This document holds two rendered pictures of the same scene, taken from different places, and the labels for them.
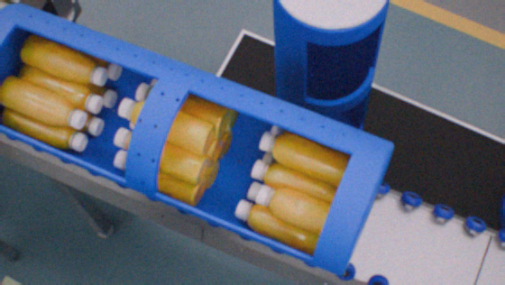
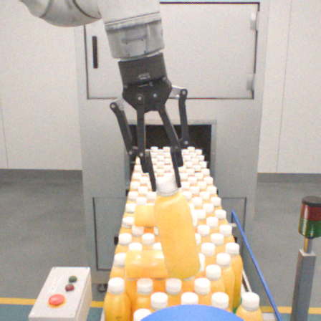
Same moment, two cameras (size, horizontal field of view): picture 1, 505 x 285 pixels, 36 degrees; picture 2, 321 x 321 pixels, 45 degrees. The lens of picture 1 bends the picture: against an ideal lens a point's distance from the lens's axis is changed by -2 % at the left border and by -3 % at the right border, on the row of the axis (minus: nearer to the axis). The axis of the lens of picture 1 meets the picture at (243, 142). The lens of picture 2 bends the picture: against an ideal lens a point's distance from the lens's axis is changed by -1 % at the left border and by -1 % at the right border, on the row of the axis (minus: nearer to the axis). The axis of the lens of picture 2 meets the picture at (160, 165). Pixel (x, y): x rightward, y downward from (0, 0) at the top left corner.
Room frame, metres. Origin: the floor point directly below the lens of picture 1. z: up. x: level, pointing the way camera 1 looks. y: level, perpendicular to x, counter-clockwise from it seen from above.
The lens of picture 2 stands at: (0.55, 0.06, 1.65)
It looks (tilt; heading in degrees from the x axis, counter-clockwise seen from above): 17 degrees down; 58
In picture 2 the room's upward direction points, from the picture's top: straight up
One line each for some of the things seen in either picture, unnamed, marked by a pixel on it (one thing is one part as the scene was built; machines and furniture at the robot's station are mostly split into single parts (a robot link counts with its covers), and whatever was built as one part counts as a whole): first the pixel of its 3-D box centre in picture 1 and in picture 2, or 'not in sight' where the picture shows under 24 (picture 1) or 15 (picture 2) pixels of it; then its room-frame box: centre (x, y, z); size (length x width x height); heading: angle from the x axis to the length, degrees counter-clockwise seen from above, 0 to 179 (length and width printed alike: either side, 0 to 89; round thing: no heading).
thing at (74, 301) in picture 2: not in sight; (64, 306); (0.76, 0.86, 1.05); 0.20 x 0.10 x 0.10; 58
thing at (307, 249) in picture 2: not in sight; (310, 226); (1.41, 0.67, 1.18); 0.06 x 0.06 x 0.16
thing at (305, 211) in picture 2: not in sight; (312, 209); (1.41, 0.67, 1.23); 0.06 x 0.06 x 0.04
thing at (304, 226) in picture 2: not in sight; (310, 224); (1.41, 0.67, 1.18); 0.06 x 0.06 x 0.05
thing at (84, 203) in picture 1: (83, 202); not in sight; (0.81, 0.52, 0.31); 0.06 x 0.06 x 0.63; 58
